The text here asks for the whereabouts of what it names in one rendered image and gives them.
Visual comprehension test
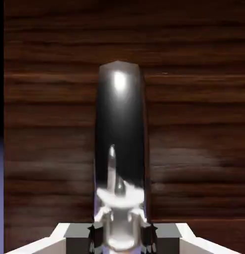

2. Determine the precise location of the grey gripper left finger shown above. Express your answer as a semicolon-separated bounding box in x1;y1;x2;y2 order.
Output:
6;222;104;254

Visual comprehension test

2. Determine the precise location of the dark shiny curved metal handle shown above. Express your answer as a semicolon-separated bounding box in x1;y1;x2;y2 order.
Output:
92;60;149;254

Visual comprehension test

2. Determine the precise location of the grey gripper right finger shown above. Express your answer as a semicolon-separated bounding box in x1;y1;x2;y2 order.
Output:
141;222;241;254

